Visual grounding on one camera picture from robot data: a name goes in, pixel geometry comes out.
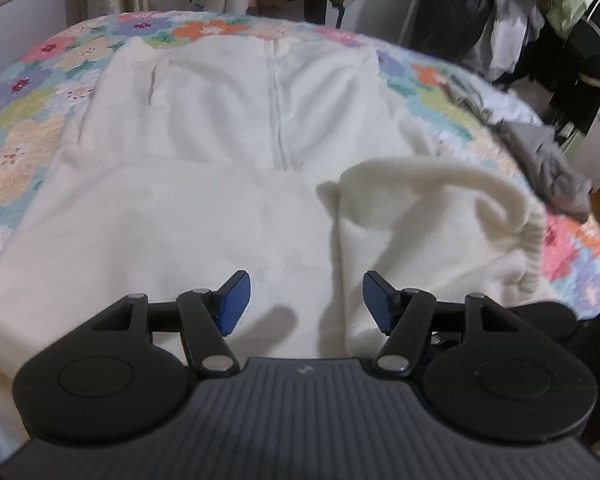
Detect light grey crumpled cloth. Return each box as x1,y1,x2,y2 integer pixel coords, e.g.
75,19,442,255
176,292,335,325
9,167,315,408
446,74,543,128

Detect cream fleece garment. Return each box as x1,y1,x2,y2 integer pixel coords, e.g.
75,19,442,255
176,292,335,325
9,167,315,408
0,35,573,411

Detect white hanging clothes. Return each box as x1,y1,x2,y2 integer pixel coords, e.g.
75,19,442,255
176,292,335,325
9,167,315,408
487,0,548,83

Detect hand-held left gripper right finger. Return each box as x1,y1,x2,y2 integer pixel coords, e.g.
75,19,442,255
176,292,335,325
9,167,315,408
362,270,525,378

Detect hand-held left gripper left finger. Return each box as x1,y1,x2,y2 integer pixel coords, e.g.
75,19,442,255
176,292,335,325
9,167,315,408
91,270,252,377

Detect floral quilted bedspread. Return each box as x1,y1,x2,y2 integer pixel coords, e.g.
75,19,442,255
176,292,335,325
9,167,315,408
0,10,600,322

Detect black shiny garment bag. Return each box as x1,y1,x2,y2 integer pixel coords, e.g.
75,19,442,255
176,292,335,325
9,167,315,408
413,0,497,61

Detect dark grey crumpled cloth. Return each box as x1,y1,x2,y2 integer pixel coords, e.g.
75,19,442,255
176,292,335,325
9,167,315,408
494,119,594,222

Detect black jacket with grey stripe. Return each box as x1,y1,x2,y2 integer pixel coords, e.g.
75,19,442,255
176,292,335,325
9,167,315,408
542,0,600,133

